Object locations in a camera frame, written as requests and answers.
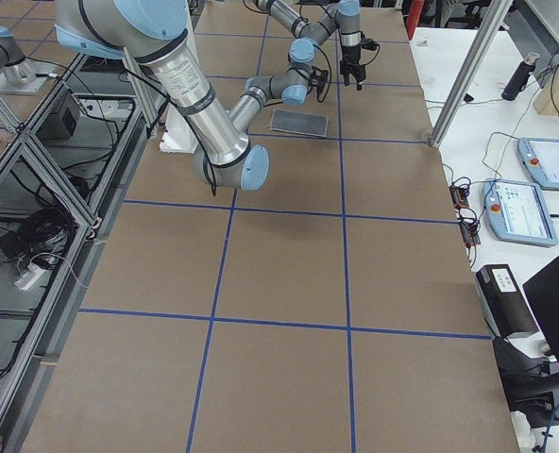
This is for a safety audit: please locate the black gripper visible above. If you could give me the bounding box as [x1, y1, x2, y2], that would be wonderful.
[308, 66, 330, 101]
[339, 45, 366, 90]

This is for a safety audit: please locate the pink and grey towel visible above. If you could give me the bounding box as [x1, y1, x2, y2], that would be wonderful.
[269, 109, 329, 137]

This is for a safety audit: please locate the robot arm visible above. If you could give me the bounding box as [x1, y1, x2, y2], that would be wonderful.
[56, 1, 326, 191]
[246, 0, 378, 91]

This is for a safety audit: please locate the black water bottle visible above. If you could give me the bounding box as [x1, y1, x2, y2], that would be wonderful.
[501, 52, 540, 101]

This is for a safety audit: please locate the near teach pendant tablet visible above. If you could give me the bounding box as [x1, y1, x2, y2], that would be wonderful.
[483, 179, 558, 247]

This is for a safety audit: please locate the teach pendant tablet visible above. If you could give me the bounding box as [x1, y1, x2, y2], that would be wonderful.
[517, 138, 559, 191]
[483, 179, 558, 247]

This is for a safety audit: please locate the far teach pendant tablet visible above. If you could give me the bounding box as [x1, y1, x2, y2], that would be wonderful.
[517, 138, 559, 191]

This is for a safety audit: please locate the brown and black box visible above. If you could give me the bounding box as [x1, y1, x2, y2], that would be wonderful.
[476, 264, 539, 340]

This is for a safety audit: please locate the aluminium frame post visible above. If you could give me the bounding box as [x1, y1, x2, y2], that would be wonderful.
[429, 0, 513, 148]

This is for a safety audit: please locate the aluminium frame rack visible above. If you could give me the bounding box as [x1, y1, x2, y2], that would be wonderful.
[0, 57, 164, 452]

